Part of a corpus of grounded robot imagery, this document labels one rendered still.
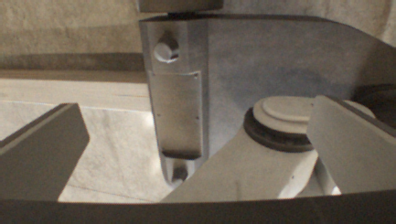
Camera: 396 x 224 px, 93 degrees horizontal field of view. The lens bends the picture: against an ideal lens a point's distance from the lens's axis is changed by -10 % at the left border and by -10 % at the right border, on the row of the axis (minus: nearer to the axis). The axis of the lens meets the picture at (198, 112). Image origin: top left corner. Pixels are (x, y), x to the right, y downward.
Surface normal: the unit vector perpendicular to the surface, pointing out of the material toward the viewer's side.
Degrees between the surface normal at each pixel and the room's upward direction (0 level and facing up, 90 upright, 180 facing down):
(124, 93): 0
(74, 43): 0
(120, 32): 0
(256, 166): 90
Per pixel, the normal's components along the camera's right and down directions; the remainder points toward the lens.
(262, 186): -0.03, -0.87
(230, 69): -0.19, 0.49
